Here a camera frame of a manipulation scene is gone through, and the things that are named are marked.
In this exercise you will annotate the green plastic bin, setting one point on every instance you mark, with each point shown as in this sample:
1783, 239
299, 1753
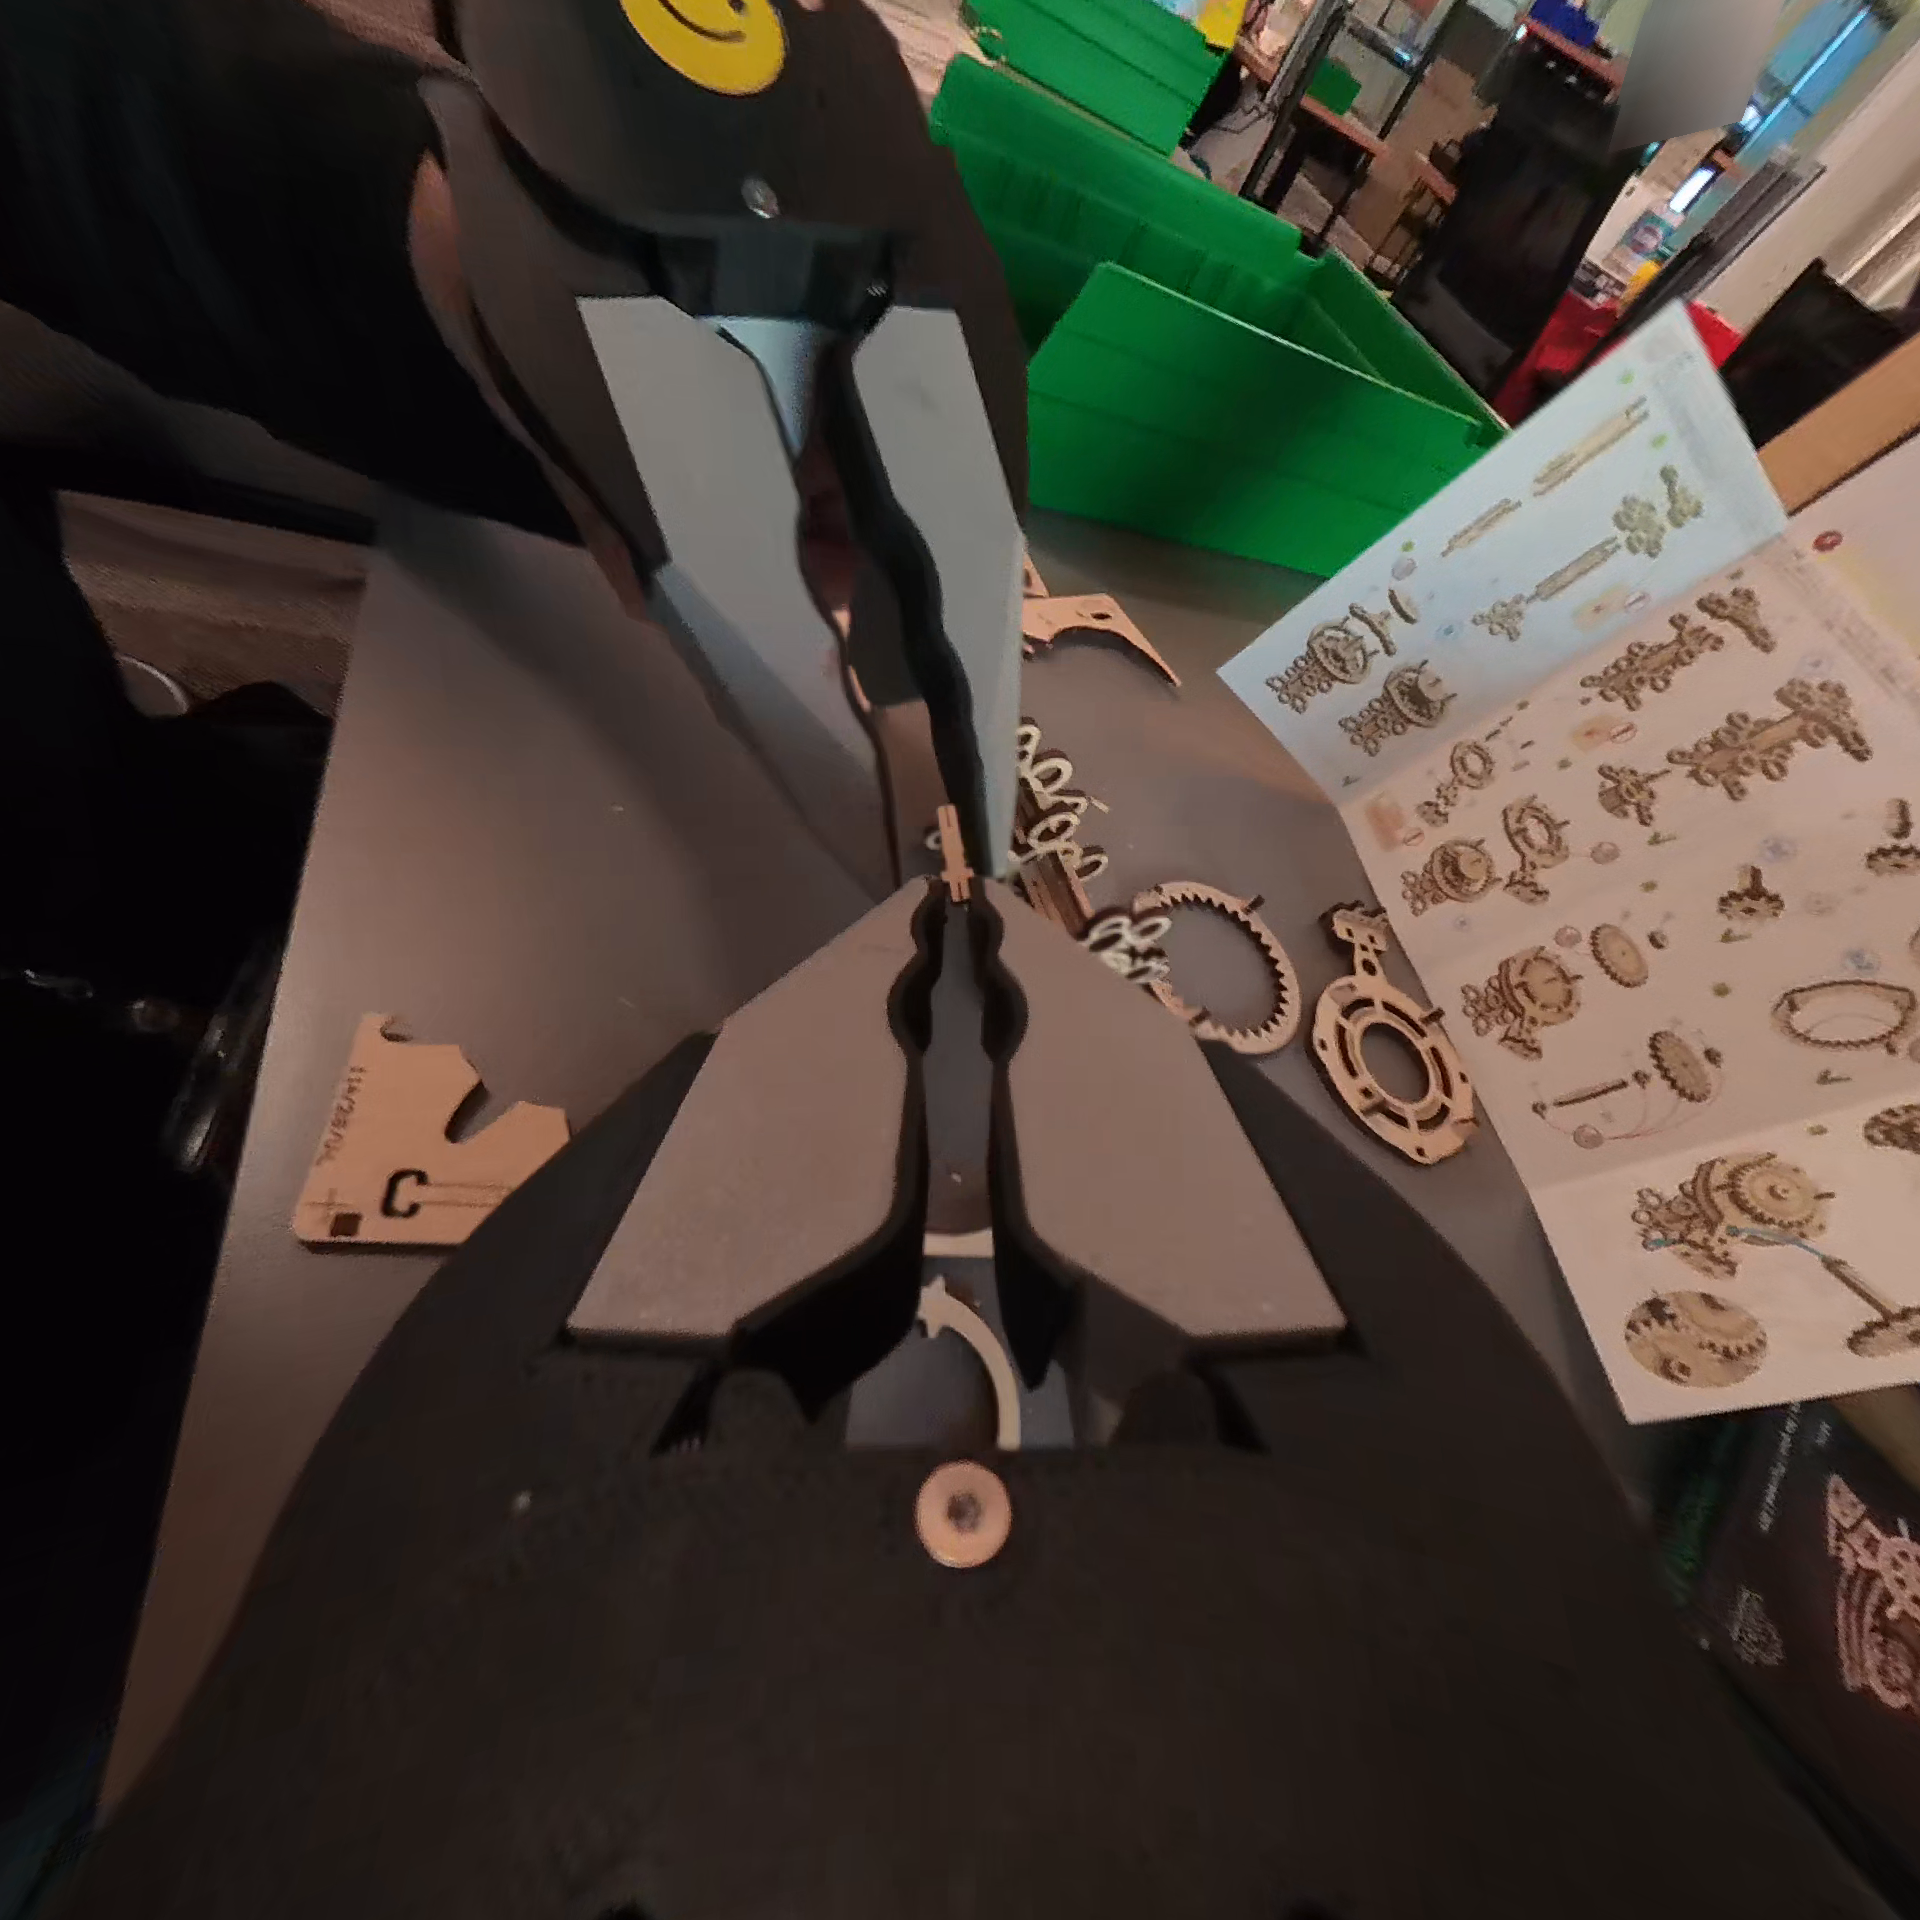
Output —
1095, 196
1095, 60
1200, 435

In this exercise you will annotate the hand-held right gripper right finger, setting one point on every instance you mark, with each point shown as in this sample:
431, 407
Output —
1155, 1186

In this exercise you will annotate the cardboard box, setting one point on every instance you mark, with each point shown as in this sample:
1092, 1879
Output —
1851, 442

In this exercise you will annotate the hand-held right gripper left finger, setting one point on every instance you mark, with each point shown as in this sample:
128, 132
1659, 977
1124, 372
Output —
750, 1171

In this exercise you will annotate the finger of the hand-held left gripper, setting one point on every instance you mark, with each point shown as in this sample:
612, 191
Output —
961, 524
704, 495

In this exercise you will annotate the paper instruction sheet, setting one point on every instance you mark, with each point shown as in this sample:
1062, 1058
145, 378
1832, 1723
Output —
1651, 839

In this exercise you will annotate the person's left forearm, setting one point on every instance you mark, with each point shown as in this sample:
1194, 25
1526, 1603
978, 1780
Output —
224, 226

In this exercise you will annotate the red box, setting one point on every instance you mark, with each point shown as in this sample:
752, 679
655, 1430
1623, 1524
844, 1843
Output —
1559, 361

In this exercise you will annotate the long notched wooden offcut sheet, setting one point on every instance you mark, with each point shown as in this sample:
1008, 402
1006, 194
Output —
404, 1142

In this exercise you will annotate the dark model kit box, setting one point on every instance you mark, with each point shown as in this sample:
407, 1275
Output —
1799, 1577

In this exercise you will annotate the wooden bubble model assembly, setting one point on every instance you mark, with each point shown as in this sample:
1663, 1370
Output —
1049, 839

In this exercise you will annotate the small wooden cross pin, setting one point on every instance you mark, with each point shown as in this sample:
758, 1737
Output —
954, 863

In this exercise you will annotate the wooden workbench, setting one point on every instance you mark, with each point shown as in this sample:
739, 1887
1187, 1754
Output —
1348, 142

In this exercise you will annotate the wooden offcut with curved cutout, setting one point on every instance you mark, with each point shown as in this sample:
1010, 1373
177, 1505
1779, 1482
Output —
1102, 618

